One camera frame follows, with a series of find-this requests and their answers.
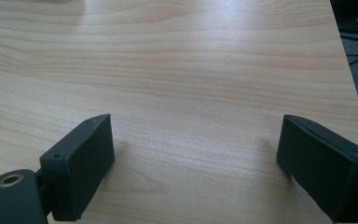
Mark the black equipment base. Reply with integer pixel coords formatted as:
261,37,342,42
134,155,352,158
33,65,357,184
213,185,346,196
329,0,358,35

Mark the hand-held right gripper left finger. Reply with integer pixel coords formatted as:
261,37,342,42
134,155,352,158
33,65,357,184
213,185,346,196
39,113,117,222

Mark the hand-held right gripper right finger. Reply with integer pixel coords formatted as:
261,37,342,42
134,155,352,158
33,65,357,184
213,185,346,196
276,114,358,224

